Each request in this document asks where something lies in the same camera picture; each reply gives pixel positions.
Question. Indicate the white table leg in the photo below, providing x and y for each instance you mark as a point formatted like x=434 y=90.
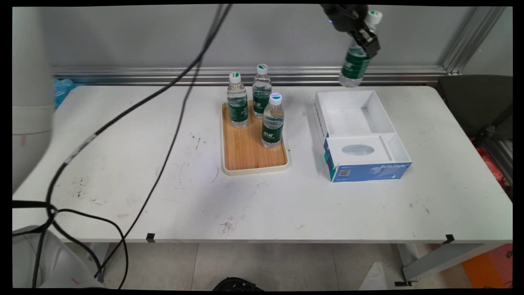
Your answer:
x=442 y=258

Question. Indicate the green label water bottle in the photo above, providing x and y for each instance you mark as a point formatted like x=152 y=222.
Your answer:
x=238 y=108
x=273 y=123
x=262 y=92
x=354 y=65

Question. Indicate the blue shrink-wrapped bottle pack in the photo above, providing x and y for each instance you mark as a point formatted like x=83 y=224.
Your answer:
x=61 y=90

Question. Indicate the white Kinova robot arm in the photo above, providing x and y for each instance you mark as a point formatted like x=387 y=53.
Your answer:
x=32 y=90

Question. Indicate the horizontal aluminium rail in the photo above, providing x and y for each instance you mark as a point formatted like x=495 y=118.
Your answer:
x=327 y=75

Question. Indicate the blue and white cardboard box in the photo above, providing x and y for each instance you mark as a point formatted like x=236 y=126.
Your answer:
x=360 y=151

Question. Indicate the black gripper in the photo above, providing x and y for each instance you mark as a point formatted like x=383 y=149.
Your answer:
x=344 y=16

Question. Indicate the orange floor mat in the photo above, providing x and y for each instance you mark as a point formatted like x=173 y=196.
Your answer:
x=491 y=266

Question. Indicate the black object on floor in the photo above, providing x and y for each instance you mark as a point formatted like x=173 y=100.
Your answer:
x=237 y=284

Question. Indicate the aluminium frame beam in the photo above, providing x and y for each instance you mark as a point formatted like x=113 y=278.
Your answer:
x=501 y=157

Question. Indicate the black tape marker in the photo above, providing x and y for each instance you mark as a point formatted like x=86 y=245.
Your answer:
x=449 y=238
x=150 y=237

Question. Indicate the red bag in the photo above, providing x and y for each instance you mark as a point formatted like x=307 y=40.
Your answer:
x=493 y=166

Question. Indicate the diagonal aluminium post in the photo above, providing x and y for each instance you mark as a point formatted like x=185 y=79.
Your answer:
x=470 y=41

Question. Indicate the bamboo tray with cream rim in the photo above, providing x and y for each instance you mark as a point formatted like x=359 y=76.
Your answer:
x=249 y=149

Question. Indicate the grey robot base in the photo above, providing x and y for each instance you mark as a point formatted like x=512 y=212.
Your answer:
x=53 y=262

